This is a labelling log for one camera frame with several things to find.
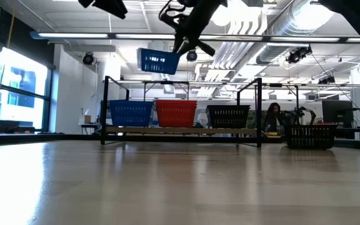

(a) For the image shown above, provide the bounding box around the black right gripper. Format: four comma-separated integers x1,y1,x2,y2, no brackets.
172,12,216,58

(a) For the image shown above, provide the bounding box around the blue slotted plastic basket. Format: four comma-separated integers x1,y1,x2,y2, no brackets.
136,47,181,75
109,99,154,128

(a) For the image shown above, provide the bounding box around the red slotted plastic basket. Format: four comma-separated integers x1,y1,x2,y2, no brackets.
156,104,197,128
154,99,198,106

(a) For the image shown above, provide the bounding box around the black slotted plastic basket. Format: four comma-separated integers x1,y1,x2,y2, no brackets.
205,104,251,129
283,124,339,150

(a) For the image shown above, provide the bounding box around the black metal wooden shelf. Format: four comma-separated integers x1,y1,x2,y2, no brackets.
100,76,264,149

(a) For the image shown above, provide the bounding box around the white ceiling pipe bundle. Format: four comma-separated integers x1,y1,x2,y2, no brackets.
195,18,270,98

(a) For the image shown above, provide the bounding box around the black overhead light bar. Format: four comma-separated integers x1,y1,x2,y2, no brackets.
29,30,360,44

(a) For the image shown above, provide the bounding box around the person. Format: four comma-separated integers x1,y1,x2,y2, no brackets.
262,102,286,134

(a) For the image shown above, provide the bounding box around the black computer monitor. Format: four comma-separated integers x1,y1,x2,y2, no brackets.
321,99,354,128

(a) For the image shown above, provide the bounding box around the large window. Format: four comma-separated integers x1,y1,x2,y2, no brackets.
0,46,52,133

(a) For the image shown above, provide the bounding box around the black case by window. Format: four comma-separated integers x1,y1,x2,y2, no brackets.
0,119,36,134

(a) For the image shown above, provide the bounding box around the black round ceiling camera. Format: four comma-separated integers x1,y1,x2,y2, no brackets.
186,49,198,63
82,51,95,66

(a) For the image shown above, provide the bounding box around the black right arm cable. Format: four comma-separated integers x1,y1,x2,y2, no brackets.
158,0,184,31

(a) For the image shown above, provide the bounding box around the black ceiling camera cluster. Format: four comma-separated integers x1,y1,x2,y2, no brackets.
317,74,336,85
285,46,313,65

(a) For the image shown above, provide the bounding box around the black table edge rail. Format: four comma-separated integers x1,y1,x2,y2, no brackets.
0,132,360,150

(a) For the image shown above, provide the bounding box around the yellow hanging strap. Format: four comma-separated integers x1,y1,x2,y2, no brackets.
6,6,14,48

